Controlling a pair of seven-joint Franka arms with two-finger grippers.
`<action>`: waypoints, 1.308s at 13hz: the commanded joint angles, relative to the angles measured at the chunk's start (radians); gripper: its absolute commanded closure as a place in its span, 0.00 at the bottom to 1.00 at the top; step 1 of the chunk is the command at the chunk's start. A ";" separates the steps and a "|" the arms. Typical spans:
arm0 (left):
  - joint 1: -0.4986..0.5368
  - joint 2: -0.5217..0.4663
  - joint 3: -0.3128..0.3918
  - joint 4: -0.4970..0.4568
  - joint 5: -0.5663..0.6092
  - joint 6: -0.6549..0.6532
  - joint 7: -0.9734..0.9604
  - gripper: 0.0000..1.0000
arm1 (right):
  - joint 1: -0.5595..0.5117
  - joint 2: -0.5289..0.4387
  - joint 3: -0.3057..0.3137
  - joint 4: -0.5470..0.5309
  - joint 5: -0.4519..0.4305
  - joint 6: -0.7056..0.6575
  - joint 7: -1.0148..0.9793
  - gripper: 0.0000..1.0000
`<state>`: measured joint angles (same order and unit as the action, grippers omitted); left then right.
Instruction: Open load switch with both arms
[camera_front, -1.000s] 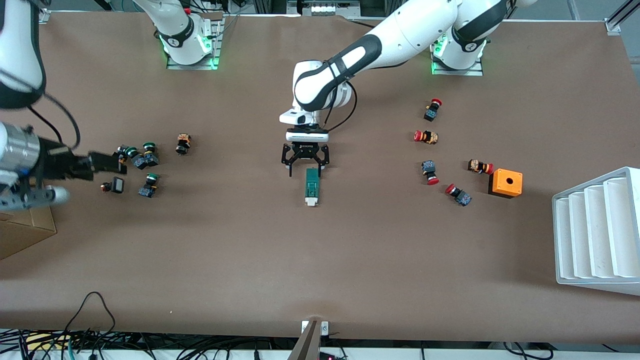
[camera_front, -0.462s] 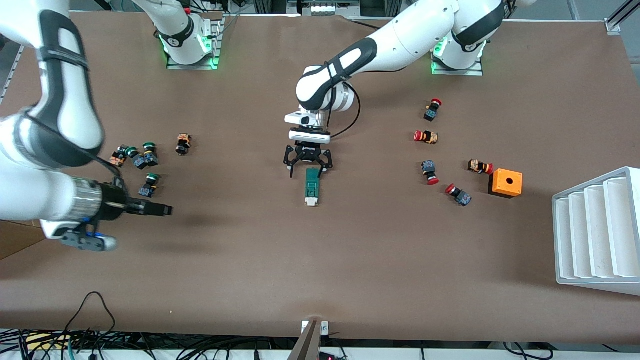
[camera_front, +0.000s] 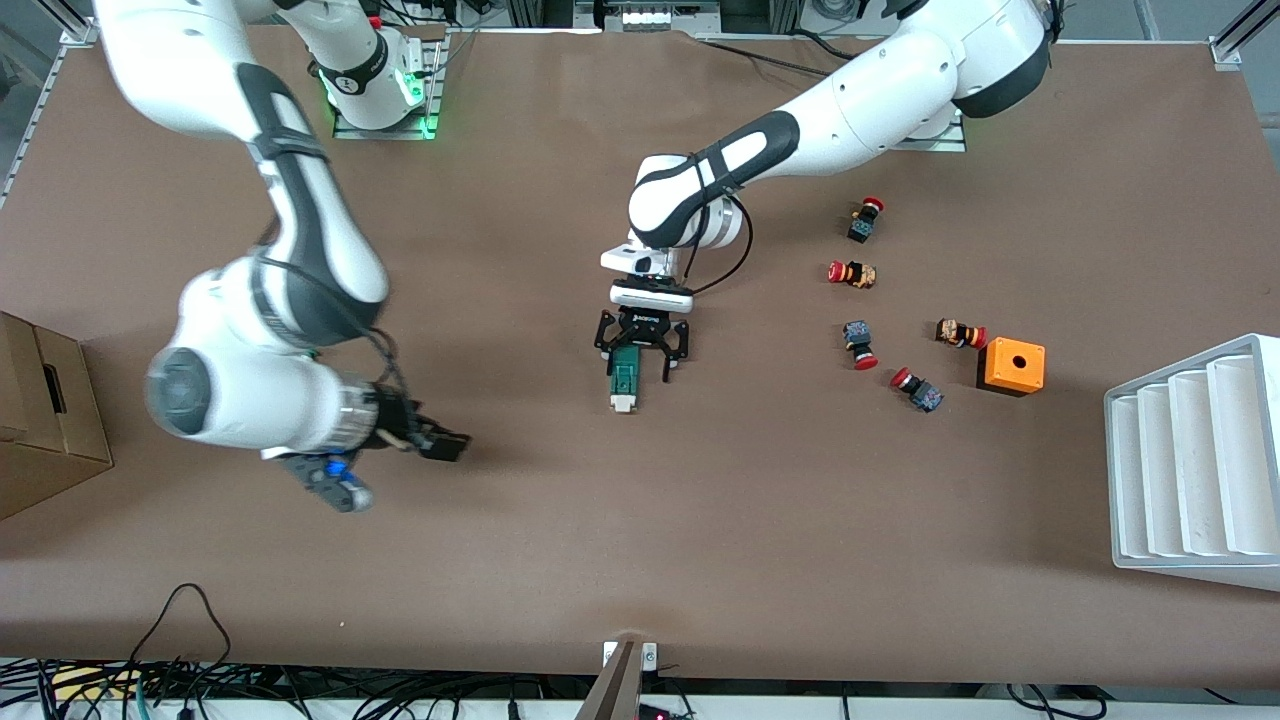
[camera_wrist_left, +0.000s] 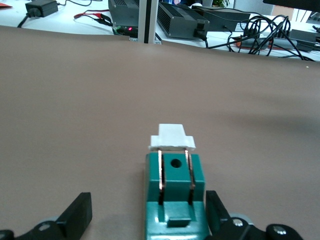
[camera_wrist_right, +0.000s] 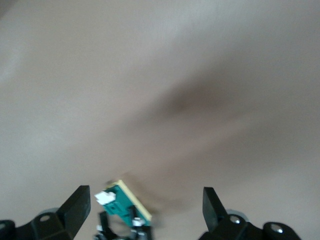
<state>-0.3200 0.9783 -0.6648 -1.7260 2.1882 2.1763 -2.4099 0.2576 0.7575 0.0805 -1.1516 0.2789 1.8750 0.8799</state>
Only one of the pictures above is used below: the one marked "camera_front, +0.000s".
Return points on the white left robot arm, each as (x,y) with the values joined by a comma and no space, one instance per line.
(880,90)

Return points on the aluminium frame profile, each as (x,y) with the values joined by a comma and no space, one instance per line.
(45,100)
(1235,40)

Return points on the orange button enclosure box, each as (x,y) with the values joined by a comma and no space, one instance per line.
(1012,365)

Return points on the green contact block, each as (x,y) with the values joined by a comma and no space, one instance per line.
(624,385)

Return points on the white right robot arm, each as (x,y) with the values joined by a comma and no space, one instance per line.
(250,400)

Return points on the aluminium arm base plate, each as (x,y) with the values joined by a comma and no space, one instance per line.
(433,100)
(935,145)

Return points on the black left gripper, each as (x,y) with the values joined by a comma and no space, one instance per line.
(641,326)

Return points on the red emergency button orange body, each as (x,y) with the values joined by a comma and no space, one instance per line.
(854,274)
(960,333)

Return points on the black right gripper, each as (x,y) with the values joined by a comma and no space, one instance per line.
(398,415)

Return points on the red emergency button blue body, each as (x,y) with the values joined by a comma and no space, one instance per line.
(859,340)
(920,391)

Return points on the brown cardboard box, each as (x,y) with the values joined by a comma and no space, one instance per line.
(50,430)

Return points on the black device with red LED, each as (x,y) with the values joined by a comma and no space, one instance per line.
(665,713)

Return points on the white stepped plastic tray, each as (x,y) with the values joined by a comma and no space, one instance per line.
(1190,470)

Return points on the red emergency button dark body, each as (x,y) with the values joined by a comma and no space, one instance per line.
(864,222)

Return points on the yellow label strip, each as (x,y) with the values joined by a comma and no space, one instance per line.
(90,682)

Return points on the control unit with white light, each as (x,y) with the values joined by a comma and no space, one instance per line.
(655,17)

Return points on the aluminium camera post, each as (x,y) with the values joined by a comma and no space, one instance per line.
(612,690)

